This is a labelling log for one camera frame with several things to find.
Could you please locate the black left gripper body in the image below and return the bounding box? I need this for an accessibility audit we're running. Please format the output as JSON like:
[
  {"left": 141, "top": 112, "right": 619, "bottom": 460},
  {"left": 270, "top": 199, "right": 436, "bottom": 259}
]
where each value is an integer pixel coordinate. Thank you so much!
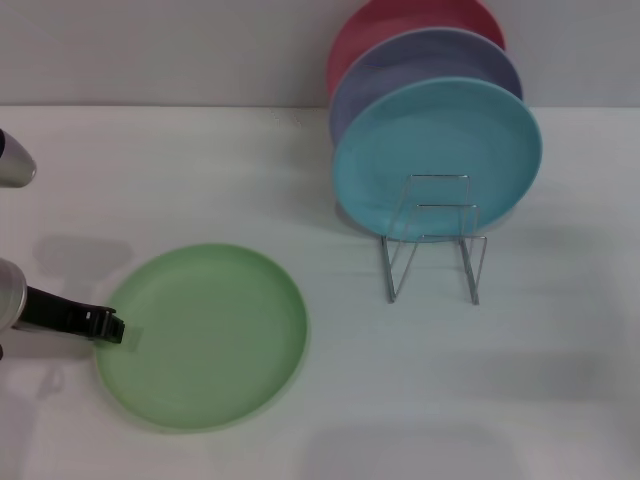
[{"left": 11, "top": 285, "right": 101, "bottom": 342}]

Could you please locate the light green round plate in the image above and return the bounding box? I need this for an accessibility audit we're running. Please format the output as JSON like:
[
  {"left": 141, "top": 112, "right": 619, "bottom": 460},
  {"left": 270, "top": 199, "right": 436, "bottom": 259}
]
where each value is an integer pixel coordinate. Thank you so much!
[{"left": 93, "top": 242, "right": 312, "bottom": 436}]

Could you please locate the cyan round plate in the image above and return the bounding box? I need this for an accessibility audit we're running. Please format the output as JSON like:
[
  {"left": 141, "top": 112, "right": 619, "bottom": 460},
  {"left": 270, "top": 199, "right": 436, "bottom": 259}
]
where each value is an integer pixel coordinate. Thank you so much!
[{"left": 332, "top": 76, "right": 544, "bottom": 245}]

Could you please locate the purple round plate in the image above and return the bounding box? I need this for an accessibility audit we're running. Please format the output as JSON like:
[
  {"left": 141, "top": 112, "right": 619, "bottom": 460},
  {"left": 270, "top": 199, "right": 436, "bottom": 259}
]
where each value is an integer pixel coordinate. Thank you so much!
[{"left": 328, "top": 27, "right": 525, "bottom": 151}]

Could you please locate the red round plate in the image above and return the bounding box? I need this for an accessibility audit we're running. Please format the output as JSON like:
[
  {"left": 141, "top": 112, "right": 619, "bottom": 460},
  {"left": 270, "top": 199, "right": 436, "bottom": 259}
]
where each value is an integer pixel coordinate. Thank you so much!
[{"left": 325, "top": 0, "right": 507, "bottom": 101}]

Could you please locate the chrome wire plate rack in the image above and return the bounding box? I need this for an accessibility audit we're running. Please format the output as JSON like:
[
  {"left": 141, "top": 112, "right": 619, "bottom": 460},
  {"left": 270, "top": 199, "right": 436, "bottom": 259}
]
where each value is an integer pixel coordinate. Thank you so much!
[{"left": 379, "top": 173, "right": 489, "bottom": 305}]

